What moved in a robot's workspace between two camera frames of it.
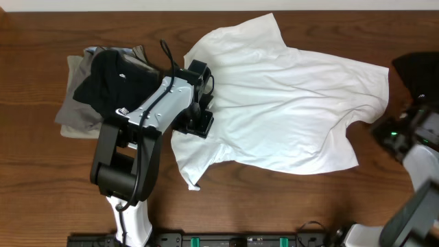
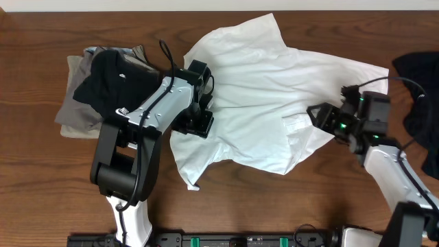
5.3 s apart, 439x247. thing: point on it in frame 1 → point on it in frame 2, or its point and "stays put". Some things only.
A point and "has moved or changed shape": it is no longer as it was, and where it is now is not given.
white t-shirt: [276, 108] has moved or changed shape
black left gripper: [202, 131] stays put
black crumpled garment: [421, 73] stays put
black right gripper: [378, 127] → [324, 120]
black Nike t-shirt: [116, 82] stays put
